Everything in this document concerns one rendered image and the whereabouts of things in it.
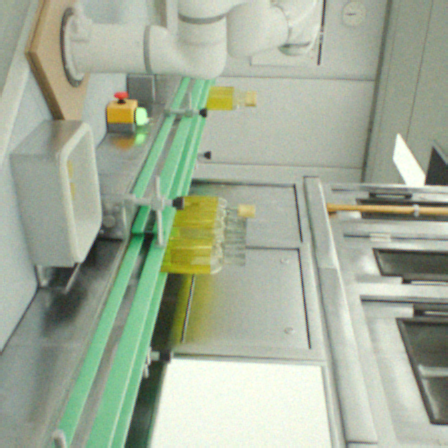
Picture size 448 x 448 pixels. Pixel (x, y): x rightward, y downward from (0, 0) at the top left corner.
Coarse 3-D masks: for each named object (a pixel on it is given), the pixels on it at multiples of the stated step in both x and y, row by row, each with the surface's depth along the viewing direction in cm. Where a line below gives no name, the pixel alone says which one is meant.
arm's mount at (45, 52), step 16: (48, 0) 100; (64, 0) 106; (48, 16) 98; (64, 16) 106; (32, 32) 96; (48, 32) 99; (64, 32) 106; (32, 48) 94; (48, 48) 99; (64, 48) 106; (32, 64) 96; (48, 64) 99; (64, 64) 107; (48, 80) 100; (64, 80) 108; (80, 80) 117; (48, 96) 104; (64, 96) 108; (80, 96) 118; (64, 112) 108; (80, 112) 119
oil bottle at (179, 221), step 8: (176, 216) 135; (184, 216) 135; (192, 216) 135; (200, 216) 135; (176, 224) 132; (184, 224) 132; (192, 224) 132; (200, 224) 132; (208, 224) 132; (216, 224) 132; (224, 224) 134; (224, 232) 133
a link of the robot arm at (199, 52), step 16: (160, 32) 108; (192, 32) 104; (208, 32) 104; (224, 32) 107; (144, 48) 107; (160, 48) 107; (176, 48) 109; (192, 48) 106; (208, 48) 106; (224, 48) 109; (160, 64) 109; (176, 64) 109; (192, 64) 108; (208, 64) 108; (224, 64) 112
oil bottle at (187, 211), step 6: (180, 210) 138; (186, 210) 139; (192, 210) 139; (198, 210) 139; (204, 210) 139; (210, 210) 139; (216, 210) 139; (222, 210) 139; (210, 216) 136; (216, 216) 136; (222, 216) 137
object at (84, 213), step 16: (80, 128) 100; (80, 144) 105; (64, 160) 90; (80, 160) 107; (64, 176) 91; (80, 176) 109; (96, 176) 109; (64, 192) 92; (80, 192) 110; (96, 192) 110; (80, 208) 112; (96, 208) 112; (80, 224) 111; (96, 224) 112; (80, 240) 106; (80, 256) 101
